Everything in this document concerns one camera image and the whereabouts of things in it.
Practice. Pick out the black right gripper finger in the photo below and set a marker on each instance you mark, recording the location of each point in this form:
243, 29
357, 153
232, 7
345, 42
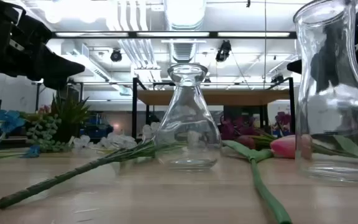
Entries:
297, 67

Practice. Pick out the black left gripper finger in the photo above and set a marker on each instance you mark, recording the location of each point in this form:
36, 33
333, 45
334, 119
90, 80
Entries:
56, 83
54, 63

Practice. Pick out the tall clear glass vase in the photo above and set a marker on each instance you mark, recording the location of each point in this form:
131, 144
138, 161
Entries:
331, 102

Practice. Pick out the blue artificial flower stem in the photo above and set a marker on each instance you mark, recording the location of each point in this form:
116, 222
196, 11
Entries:
8, 119

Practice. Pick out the pink artificial tulip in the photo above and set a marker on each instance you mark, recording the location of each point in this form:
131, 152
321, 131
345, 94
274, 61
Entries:
286, 146

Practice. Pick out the purple artificial orchid stem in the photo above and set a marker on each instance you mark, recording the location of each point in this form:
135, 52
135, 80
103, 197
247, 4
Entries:
228, 129

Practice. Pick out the white artificial flower bunch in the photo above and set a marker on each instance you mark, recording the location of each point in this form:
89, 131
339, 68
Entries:
57, 177

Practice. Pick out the bulbous clear glass vase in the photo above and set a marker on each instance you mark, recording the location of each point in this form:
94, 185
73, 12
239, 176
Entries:
187, 74

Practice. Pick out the pink tulip green stem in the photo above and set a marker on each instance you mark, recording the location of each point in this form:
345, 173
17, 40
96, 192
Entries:
259, 183

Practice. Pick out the potted green succulent arrangement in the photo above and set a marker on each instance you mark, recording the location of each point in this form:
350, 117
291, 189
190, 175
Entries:
70, 115

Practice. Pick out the blue storage bin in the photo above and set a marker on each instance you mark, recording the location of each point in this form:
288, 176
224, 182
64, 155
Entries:
96, 127

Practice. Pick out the black ceiling spotlight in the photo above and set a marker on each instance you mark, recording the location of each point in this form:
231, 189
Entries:
223, 51
116, 55

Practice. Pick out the black metal rig frame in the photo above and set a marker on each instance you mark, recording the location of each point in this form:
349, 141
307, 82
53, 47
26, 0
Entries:
132, 34

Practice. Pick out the wooden shelf black metal frame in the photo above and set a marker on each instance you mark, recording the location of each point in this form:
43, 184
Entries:
216, 97

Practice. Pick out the silver ventilation duct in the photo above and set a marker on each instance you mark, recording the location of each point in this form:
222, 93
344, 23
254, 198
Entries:
183, 18

